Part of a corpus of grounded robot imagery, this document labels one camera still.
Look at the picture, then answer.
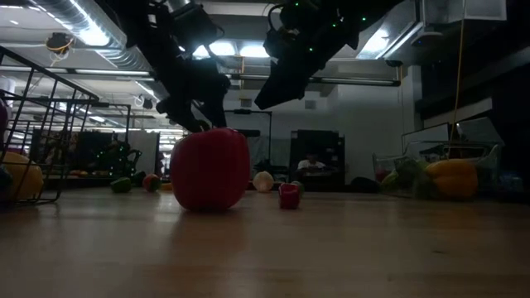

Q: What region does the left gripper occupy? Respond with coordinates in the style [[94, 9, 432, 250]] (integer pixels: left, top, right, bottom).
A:
[[156, 57, 231, 133]]

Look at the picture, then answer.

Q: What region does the long light tube bar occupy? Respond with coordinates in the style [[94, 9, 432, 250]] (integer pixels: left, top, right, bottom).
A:
[[0, 65, 402, 88]]

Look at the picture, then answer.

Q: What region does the clear plastic container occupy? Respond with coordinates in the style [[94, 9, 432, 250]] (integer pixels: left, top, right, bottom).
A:
[[372, 140, 513, 202]]

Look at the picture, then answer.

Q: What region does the bright ceiling light panel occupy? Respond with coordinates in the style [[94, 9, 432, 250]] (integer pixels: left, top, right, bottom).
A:
[[192, 39, 270, 59]]

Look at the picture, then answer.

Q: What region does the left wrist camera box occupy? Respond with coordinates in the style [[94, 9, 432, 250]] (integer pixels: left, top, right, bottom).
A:
[[171, 2, 224, 54]]

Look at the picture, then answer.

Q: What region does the white garlic bulb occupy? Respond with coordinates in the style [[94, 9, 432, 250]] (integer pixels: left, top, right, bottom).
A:
[[252, 170, 275, 194]]

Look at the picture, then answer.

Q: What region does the wire mesh basket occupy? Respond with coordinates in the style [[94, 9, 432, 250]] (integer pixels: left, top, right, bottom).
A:
[[0, 45, 100, 206]]

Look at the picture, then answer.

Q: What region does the orange citrus fruit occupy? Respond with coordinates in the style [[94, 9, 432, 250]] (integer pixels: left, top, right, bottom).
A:
[[0, 151, 46, 203]]

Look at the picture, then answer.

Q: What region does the green pea pod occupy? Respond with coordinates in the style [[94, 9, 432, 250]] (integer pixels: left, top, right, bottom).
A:
[[380, 168, 402, 190]]

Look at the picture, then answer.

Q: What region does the silver ceiling air duct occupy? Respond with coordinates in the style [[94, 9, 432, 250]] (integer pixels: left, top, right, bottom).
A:
[[31, 0, 125, 47]]

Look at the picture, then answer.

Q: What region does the white partition panel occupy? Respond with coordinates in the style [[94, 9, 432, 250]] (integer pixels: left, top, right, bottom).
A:
[[125, 130, 161, 177]]

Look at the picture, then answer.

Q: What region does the black cabinet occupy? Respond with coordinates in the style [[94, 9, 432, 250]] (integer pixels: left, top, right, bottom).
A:
[[289, 129, 346, 188]]

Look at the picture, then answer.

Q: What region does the black frame clamp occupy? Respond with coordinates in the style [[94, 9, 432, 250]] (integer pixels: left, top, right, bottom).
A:
[[350, 176, 380, 194]]

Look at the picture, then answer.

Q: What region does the small green pepper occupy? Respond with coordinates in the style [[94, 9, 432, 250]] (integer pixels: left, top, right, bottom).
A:
[[108, 176, 133, 194]]

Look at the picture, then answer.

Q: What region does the large red bell pepper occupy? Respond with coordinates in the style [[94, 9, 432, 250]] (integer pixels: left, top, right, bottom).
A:
[[169, 119, 252, 212]]

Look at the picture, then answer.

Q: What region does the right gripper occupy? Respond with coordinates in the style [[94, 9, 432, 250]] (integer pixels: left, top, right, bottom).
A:
[[254, 0, 365, 111]]

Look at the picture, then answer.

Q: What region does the person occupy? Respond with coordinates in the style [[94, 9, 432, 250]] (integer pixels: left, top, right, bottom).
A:
[[296, 151, 328, 173]]

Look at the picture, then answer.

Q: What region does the small orange-red tomato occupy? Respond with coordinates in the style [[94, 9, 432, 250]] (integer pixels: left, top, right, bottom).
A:
[[142, 173, 162, 193]]

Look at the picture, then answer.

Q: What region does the yellow bell pepper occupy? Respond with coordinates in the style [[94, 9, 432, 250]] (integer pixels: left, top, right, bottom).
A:
[[426, 159, 480, 199]]

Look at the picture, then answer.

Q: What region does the black yellow ceiling reel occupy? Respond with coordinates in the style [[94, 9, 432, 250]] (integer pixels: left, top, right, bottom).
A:
[[45, 31, 75, 55]]

